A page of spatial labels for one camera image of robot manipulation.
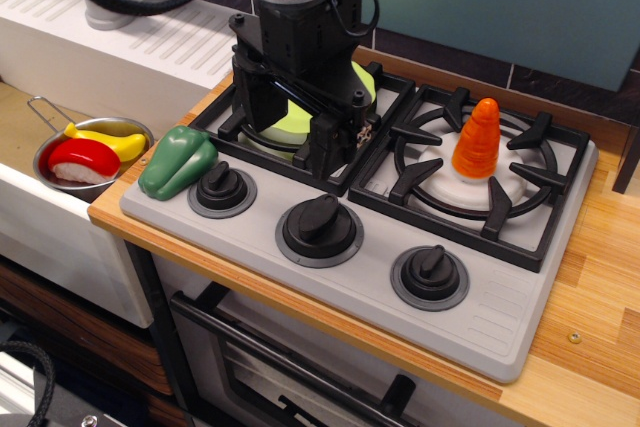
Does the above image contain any grey toy stove top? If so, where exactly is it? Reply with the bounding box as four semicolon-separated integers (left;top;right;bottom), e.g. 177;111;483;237
118;64;600;384

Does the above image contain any white burner disc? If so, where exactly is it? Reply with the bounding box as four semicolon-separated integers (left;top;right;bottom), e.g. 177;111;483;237
417;133;528;211

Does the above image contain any right black stove knob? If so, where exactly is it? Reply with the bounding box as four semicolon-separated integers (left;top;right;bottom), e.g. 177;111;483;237
390;245;470;312

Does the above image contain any light green plastic plate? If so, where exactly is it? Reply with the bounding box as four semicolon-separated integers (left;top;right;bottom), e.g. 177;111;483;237
241;61;377;153

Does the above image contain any black stove knob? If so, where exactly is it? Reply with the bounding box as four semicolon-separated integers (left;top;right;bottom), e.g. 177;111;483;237
275;194;364;269
390;245;470;312
188;161;257;219

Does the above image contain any green toy bell pepper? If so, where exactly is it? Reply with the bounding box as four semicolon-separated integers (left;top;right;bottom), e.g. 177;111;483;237
138;126;218;201

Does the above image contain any left black burner grate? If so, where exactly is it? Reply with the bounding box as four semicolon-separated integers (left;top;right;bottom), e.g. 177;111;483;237
190;62;416;196

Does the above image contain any left black stove knob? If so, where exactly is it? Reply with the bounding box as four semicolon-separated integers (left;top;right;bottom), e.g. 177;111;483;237
188;161;257;219

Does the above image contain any white toy sink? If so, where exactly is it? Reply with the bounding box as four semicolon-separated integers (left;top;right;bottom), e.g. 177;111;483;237
1;0;235;328

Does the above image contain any right black burner grate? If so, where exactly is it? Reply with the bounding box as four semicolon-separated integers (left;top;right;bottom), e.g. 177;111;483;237
349;86;597;272

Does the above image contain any black burner grate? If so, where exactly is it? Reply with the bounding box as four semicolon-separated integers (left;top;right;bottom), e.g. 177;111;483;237
190;62;416;196
349;86;597;272

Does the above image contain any orange toy carrot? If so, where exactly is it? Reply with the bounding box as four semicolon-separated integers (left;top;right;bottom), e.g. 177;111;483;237
451;98;501;180

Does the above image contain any small metal pot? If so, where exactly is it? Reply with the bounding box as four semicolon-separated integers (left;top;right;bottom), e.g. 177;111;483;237
27;96;154;203

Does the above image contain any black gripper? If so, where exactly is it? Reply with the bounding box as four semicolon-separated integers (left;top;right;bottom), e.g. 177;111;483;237
230;0;372;180

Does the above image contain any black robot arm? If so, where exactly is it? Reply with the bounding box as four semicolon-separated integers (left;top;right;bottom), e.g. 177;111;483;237
230;0;379;179

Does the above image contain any black oven door handle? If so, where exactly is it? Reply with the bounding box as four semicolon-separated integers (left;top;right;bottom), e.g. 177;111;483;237
169;283;415;426

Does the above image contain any middle black stove knob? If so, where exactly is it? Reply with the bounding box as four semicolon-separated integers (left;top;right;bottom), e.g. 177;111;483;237
275;194;364;269

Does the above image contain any toy oven door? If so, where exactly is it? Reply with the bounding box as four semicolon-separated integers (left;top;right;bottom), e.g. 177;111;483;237
153;256;514;426

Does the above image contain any red and white toy sushi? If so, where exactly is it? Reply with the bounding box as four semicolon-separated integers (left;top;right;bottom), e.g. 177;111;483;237
47;139;121;184

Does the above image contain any yellow toy banana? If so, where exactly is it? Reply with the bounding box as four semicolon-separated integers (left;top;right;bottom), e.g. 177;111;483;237
64;123;147;163

